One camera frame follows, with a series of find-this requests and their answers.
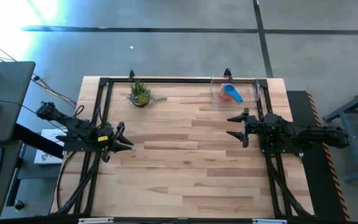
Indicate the black caster wheel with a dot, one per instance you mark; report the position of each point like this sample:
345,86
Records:
19,205

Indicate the orange measuring cup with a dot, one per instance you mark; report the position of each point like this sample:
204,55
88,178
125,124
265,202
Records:
222,96

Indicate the black desk support beam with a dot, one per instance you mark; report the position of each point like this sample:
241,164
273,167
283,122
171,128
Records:
36,141

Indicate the potted succulent plant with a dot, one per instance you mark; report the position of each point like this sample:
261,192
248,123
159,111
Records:
140,96

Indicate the blue measuring cup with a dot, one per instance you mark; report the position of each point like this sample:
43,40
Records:
233,93

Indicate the black frame clamp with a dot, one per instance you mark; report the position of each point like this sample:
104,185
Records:
131,74
227,72

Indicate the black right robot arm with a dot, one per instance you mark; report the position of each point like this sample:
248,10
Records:
322,138

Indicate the black hazard-striped floor mat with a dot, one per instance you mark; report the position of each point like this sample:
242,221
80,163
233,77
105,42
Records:
315,174

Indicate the silver metal bracket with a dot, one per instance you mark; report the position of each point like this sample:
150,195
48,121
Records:
96,220
269,221

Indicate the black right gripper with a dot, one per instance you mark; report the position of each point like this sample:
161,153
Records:
259,129

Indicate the clear plastic basket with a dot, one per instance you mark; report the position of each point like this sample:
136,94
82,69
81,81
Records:
250,99

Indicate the white booklet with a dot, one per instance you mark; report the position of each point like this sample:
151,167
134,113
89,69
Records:
47,158

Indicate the blue-grey metal stand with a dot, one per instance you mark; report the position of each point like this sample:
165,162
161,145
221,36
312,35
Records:
354,161

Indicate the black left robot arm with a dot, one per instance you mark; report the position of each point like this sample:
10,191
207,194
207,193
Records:
79,129

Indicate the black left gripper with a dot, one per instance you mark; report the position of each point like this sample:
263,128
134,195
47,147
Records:
106,135

